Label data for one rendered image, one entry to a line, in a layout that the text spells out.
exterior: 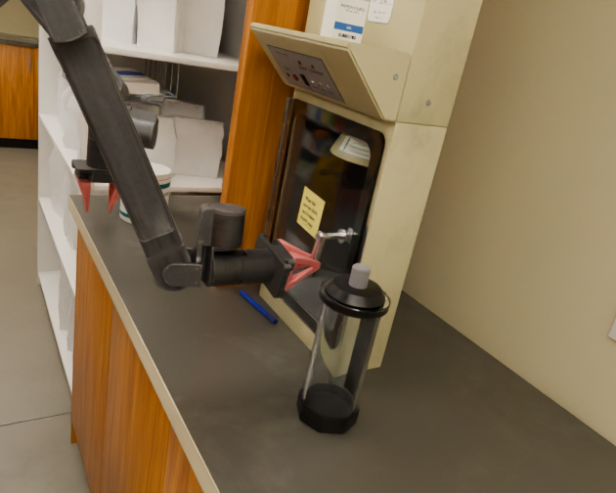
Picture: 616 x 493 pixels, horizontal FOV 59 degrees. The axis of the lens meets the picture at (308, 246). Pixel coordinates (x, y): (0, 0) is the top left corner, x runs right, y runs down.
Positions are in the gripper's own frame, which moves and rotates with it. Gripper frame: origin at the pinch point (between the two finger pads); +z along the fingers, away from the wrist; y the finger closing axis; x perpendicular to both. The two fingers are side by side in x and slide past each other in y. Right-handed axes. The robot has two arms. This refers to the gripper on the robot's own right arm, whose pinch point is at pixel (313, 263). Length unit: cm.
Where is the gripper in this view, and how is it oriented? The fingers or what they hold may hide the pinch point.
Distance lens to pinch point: 94.3
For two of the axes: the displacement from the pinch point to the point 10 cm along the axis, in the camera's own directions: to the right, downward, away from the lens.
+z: 8.4, -0.3, 5.4
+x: -2.7, 8.5, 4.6
